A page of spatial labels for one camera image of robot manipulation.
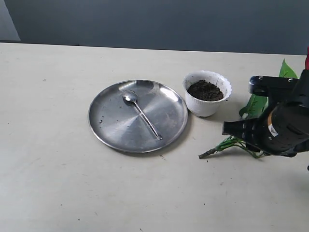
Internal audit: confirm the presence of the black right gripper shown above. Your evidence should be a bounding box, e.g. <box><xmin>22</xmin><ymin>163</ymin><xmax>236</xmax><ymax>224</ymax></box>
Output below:
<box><xmin>222</xmin><ymin>69</ymin><xmax>309</xmax><ymax>157</ymax></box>

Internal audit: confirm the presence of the artificial plant with red flowers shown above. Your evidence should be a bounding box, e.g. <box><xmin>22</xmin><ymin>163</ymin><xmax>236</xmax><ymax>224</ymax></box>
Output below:
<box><xmin>199</xmin><ymin>59</ymin><xmax>309</xmax><ymax>159</ymax></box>

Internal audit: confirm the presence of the white plastic flower pot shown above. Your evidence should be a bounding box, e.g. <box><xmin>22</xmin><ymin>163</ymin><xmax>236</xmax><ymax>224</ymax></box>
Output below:
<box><xmin>183</xmin><ymin>70</ymin><xmax>232</xmax><ymax>117</ymax></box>

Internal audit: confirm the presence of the stainless steel spork spoon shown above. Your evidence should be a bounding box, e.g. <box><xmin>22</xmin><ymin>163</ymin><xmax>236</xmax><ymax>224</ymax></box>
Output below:
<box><xmin>121</xmin><ymin>90</ymin><xmax>163</xmax><ymax>140</ymax></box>

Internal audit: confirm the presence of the round stainless steel plate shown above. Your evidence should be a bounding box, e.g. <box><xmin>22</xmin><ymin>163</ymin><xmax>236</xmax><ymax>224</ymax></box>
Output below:
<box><xmin>88</xmin><ymin>80</ymin><xmax>188</xmax><ymax>153</ymax></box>

